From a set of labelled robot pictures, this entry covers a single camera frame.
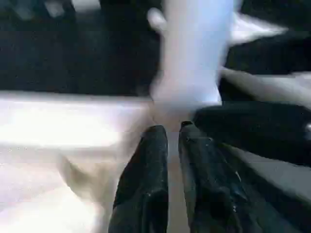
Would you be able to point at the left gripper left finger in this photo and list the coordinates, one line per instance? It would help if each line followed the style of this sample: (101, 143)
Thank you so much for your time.
(143, 184)

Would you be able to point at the white plastic table leg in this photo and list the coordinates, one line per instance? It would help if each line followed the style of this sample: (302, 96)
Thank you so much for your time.
(194, 48)

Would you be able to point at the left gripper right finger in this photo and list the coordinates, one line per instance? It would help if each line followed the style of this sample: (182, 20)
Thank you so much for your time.
(206, 189)

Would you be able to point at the white plastic table top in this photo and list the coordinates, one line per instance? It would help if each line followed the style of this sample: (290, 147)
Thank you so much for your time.
(48, 126)

